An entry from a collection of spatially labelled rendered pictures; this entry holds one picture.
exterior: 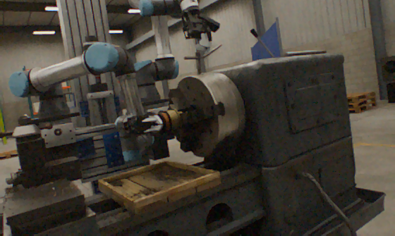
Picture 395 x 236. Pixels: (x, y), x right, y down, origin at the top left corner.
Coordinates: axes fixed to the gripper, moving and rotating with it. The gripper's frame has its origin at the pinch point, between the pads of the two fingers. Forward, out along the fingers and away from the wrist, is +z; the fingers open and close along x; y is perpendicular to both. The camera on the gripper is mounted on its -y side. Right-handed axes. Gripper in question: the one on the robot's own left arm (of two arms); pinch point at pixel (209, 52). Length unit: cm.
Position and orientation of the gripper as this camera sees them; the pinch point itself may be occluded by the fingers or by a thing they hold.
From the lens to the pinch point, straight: 125.6
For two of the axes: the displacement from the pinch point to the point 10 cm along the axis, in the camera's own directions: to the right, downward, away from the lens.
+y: -8.2, 1.5, -5.5
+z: 3.1, 9.3, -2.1
